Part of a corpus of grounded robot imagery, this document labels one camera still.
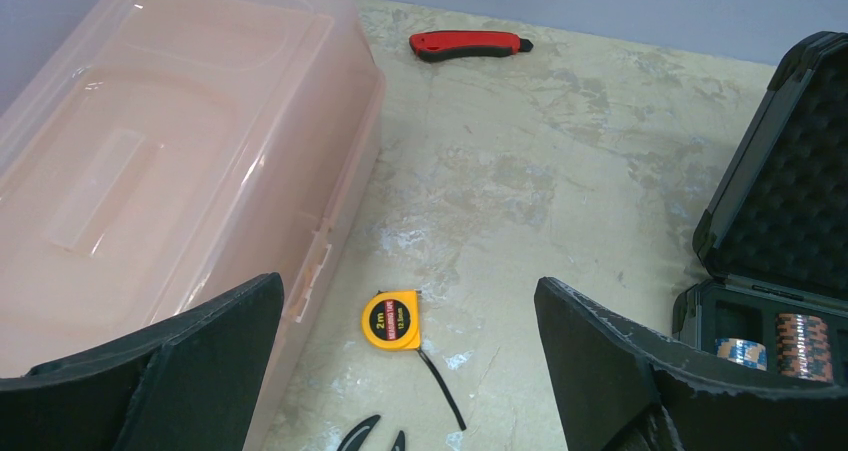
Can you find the orange black chip stack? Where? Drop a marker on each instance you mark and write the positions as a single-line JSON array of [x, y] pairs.
[[803, 347]]

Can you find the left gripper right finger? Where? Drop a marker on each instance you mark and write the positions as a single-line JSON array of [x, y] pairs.
[[619, 385]]

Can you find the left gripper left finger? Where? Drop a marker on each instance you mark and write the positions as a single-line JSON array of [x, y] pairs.
[[190, 382]]

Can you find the red utility knife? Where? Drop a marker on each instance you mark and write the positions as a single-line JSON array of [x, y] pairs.
[[443, 45]]

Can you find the pink translucent storage box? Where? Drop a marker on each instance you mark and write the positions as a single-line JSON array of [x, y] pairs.
[[171, 150]]

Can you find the black poker set case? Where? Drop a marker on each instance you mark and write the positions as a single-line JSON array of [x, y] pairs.
[[773, 238]]

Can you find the yellow tape measure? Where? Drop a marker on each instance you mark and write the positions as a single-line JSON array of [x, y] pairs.
[[391, 321]]

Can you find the blue chip stack in case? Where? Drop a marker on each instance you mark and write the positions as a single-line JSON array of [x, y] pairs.
[[742, 352]]

